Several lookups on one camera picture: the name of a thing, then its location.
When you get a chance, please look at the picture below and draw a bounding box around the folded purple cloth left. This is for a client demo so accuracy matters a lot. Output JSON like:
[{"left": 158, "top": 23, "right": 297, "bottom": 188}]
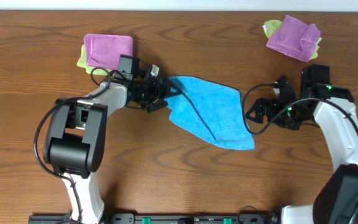
[{"left": 83, "top": 34, "right": 134, "bottom": 70}]

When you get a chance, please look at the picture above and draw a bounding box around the green cloth right pile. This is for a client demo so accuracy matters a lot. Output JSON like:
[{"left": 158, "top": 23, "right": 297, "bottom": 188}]
[{"left": 262, "top": 19, "right": 282, "bottom": 39}]

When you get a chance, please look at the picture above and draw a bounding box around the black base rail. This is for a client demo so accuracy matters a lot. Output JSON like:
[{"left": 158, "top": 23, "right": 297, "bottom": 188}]
[{"left": 28, "top": 212, "right": 281, "bottom": 224}]

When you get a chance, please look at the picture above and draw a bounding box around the purple cloth right pile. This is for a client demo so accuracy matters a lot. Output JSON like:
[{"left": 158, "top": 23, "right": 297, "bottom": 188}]
[{"left": 266, "top": 15, "right": 322, "bottom": 62}]

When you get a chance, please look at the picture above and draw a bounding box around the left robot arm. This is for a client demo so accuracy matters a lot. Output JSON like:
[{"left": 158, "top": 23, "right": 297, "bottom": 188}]
[{"left": 29, "top": 55, "right": 182, "bottom": 223}]

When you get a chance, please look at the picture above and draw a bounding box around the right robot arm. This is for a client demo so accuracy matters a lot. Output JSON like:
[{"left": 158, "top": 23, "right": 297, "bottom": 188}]
[{"left": 242, "top": 64, "right": 358, "bottom": 224}]

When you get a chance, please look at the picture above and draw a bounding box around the blue cloth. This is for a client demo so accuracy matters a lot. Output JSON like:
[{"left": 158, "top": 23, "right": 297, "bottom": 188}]
[{"left": 166, "top": 76, "right": 255, "bottom": 151}]

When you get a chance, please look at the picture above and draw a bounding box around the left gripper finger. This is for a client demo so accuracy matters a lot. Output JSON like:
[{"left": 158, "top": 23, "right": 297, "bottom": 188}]
[
  {"left": 146, "top": 99, "right": 168, "bottom": 113},
  {"left": 166, "top": 78, "right": 183, "bottom": 97}
]

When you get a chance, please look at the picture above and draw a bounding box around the folded green cloth left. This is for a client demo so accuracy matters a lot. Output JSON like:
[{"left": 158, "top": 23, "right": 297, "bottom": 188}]
[{"left": 76, "top": 44, "right": 111, "bottom": 74}]

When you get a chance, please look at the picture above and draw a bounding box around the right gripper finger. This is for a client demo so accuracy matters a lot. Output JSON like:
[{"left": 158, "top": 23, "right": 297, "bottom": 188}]
[
  {"left": 246, "top": 112, "right": 264, "bottom": 124},
  {"left": 246, "top": 98, "right": 264, "bottom": 114}
]

